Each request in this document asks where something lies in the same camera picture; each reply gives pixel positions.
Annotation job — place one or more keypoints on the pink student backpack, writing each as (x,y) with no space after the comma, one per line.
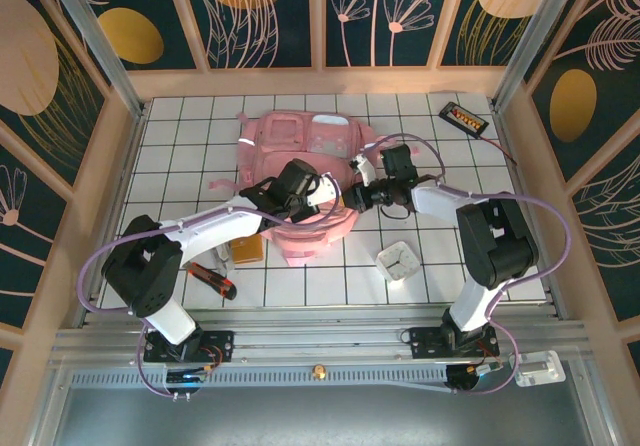
(280,141)

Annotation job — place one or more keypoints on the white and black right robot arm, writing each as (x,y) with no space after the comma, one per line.
(440,200)

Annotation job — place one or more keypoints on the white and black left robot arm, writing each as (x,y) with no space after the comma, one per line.
(210,226)

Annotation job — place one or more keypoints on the black charger with orange cells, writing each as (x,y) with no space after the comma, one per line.
(462,117)

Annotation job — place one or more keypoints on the white square alarm clock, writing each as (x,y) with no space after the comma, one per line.
(397,261)

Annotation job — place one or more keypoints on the orange black utility knife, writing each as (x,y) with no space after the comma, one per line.
(215,282)

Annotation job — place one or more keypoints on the small brass knob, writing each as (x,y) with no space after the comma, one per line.
(318,372)

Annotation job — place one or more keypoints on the grey metal sheet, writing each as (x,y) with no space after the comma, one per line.
(320,416)

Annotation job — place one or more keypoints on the clear acrylic block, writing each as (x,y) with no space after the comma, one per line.
(540,368)

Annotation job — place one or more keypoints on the aluminium mounting rail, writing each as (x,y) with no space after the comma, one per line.
(320,336)

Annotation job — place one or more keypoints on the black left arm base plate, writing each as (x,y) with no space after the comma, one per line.
(222,343)

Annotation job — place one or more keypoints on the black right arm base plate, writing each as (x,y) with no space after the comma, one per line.
(425,343)

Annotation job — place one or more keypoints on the aluminium frame post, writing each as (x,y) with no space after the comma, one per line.
(97,41)
(537,41)

